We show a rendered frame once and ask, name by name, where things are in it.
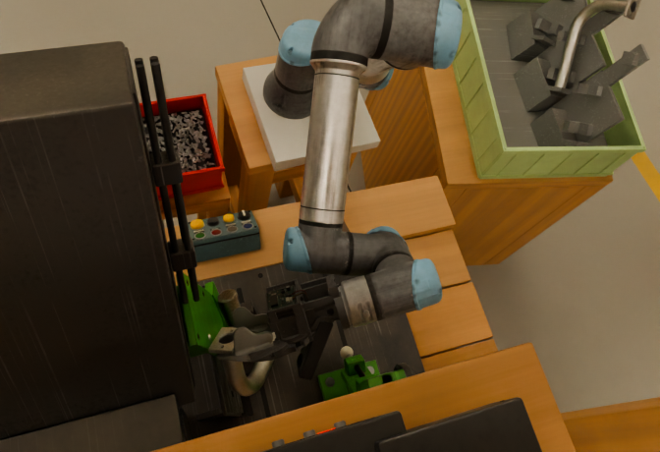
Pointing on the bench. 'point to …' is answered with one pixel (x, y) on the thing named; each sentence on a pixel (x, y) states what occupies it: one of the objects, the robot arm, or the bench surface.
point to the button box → (247, 242)
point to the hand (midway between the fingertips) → (227, 350)
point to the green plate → (199, 319)
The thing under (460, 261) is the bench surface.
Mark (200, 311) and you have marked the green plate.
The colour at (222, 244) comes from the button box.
